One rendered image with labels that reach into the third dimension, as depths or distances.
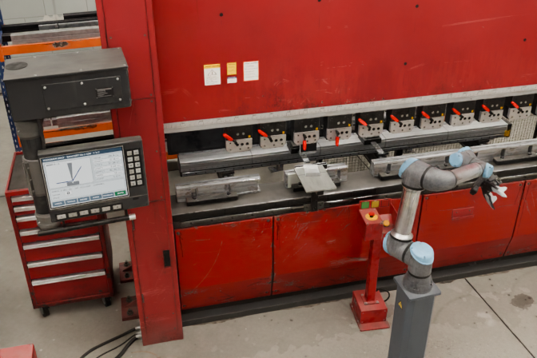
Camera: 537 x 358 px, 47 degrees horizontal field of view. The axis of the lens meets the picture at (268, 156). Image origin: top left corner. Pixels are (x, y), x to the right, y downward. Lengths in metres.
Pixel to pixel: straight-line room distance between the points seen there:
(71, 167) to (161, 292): 1.20
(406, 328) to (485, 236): 1.31
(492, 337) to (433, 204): 0.90
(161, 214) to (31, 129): 0.92
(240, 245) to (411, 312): 1.11
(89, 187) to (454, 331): 2.48
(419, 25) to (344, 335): 1.95
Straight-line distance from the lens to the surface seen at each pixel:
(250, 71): 3.38
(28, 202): 3.85
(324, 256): 4.03
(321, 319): 4.19
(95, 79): 2.74
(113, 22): 2.99
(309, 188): 3.57
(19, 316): 4.49
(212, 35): 3.27
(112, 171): 2.91
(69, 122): 5.13
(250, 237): 3.79
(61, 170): 2.89
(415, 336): 3.47
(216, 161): 3.90
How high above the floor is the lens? 2.92
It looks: 30 degrees down
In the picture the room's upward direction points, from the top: straight up
